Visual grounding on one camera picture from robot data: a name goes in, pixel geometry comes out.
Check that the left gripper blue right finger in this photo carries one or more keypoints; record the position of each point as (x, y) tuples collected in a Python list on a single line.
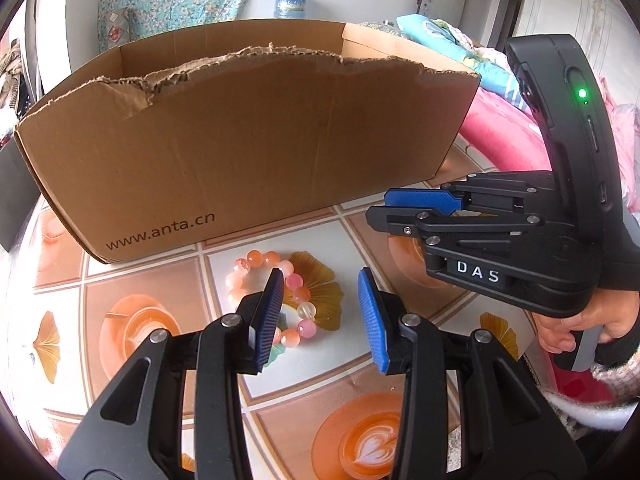
[(381, 313)]

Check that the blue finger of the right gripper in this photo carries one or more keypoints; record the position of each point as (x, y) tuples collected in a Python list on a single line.
[(396, 221), (423, 198)]

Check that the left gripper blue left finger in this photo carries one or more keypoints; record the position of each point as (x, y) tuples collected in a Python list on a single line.
[(260, 313)]

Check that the right hand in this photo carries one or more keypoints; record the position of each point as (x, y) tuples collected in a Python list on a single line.
[(615, 311)]

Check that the pink floral quilt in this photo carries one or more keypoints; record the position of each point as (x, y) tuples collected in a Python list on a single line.
[(512, 141)]

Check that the patterned tile tablecloth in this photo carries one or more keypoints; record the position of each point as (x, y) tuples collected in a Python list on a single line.
[(319, 409)]

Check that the blue pillow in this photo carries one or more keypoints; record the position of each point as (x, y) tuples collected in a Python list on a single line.
[(491, 65)]

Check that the brown cardboard box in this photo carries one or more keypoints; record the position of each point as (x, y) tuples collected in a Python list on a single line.
[(213, 129)]

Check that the white wardrobe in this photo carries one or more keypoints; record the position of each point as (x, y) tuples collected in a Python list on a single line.
[(604, 30)]

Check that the blue water bottle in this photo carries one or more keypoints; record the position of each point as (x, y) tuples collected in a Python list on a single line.
[(290, 9)]

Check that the dark grey cabinet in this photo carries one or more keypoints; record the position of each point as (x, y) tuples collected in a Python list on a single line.
[(18, 194)]

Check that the black camera box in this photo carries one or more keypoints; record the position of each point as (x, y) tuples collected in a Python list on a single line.
[(560, 89)]

